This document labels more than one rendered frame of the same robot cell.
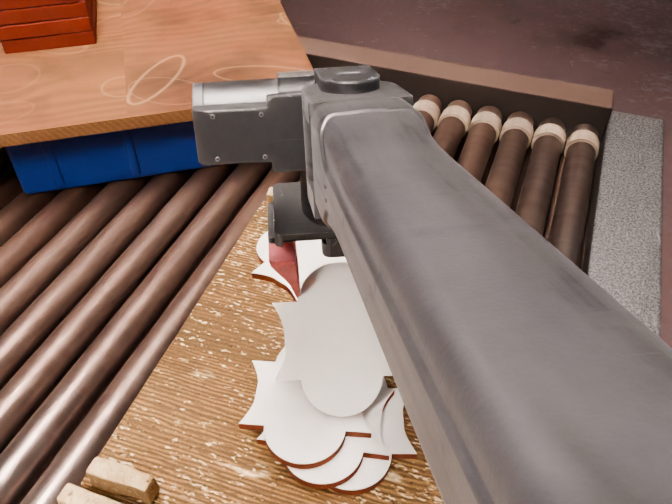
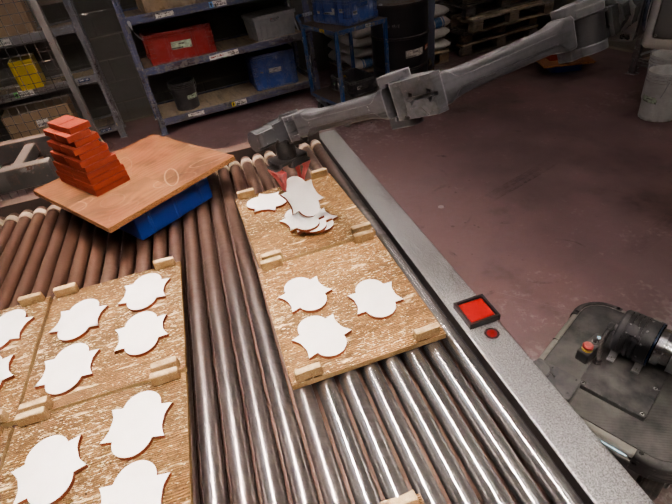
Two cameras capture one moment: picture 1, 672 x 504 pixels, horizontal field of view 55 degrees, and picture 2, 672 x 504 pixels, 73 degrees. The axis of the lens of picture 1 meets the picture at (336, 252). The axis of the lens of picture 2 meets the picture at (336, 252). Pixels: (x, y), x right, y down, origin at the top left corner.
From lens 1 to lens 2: 0.93 m
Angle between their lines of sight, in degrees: 26
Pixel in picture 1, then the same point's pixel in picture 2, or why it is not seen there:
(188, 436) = (277, 245)
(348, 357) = (307, 199)
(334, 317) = (297, 191)
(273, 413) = (296, 224)
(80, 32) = (123, 176)
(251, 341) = (271, 224)
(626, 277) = (355, 167)
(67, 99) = (147, 194)
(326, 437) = (314, 221)
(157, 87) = (175, 178)
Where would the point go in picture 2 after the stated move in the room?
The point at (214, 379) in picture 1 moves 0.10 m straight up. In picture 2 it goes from (270, 234) to (263, 206)
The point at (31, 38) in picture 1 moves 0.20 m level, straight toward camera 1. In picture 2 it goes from (106, 186) to (151, 193)
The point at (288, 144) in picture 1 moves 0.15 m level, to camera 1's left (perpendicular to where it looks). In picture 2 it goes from (280, 134) to (231, 154)
